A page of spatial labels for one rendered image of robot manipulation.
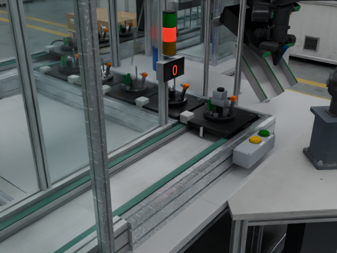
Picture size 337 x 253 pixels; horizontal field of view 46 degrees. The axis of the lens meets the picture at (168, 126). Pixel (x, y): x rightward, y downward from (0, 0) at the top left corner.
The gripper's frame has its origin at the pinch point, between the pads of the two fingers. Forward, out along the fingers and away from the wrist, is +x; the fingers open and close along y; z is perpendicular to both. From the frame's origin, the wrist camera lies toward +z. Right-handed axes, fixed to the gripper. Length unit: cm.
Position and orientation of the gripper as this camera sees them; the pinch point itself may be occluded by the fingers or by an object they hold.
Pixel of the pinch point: (276, 56)
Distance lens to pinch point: 154.7
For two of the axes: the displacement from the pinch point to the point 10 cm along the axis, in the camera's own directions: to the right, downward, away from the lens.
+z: -7.8, -2.8, 5.7
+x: 0.0, 9.0, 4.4
